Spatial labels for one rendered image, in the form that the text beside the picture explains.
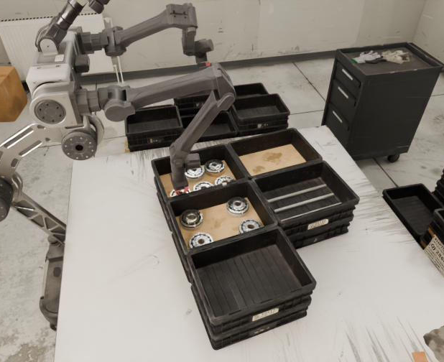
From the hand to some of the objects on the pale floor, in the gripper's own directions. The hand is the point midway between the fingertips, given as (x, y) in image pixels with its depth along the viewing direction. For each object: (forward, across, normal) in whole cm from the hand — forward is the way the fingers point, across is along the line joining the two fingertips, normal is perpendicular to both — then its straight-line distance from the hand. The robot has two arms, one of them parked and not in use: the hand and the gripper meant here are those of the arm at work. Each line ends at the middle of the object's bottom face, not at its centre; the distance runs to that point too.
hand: (180, 192), depth 176 cm
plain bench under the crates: (+87, +24, +21) cm, 93 cm away
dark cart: (+88, -84, +179) cm, 217 cm away
